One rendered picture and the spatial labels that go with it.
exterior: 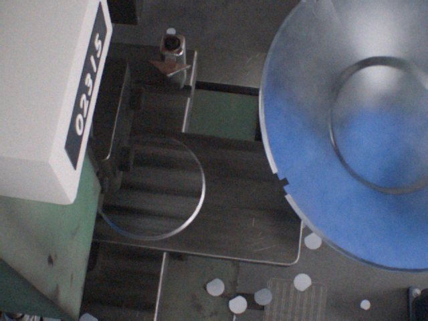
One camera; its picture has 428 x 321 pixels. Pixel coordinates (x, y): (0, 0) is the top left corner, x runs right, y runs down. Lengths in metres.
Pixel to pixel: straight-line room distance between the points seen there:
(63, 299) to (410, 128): 0.36
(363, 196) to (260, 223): 0.14
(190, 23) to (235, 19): 0.12
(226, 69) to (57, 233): 0.65
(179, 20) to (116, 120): 1.22
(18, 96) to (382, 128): 0.48
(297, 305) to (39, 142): 1.20
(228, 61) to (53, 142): 0.81
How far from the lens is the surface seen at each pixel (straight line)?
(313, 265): 1.57
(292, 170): 0.72
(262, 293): 0.88
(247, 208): 0.77
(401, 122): 0.64
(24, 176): 0.21
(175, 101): 0.90
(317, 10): 0.67
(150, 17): 1.81
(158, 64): 0.83
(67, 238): 0.40
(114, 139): 0.59
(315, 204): 0.71
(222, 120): 0.95
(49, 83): 0.20
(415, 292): 1.58
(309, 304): 1.38
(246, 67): 0.99
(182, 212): 0.76
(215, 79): 0.98
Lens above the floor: 1.51
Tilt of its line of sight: 69 degrees down
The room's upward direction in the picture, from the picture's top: 3 degrees clockwise
